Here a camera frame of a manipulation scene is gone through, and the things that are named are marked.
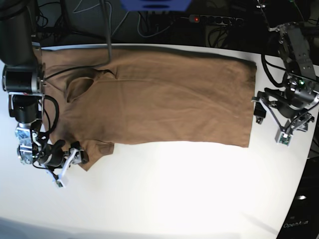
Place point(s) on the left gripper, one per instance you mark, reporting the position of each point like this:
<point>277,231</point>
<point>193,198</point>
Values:
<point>269,100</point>

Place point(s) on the black power strip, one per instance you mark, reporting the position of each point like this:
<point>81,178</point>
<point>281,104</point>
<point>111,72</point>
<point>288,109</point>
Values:
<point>216,20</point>

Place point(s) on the brown T-shirt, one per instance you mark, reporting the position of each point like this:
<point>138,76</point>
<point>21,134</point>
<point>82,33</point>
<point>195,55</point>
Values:
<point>148,96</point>

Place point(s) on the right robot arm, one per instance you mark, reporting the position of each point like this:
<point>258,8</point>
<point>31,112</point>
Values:
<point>23,79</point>

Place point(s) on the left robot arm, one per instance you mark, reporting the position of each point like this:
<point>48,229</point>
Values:
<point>296,85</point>

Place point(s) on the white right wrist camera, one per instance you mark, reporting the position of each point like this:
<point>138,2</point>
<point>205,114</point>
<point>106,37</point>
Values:
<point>60,182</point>

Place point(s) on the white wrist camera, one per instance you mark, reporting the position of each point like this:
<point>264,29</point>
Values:
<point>60,182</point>
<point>283,138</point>

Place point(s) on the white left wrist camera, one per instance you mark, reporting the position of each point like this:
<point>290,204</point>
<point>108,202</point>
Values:
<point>283,138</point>

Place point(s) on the blue box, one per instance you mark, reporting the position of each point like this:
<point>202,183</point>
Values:
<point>156,5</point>

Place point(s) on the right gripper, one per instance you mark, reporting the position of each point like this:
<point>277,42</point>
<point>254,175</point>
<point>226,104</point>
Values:
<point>52,156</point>

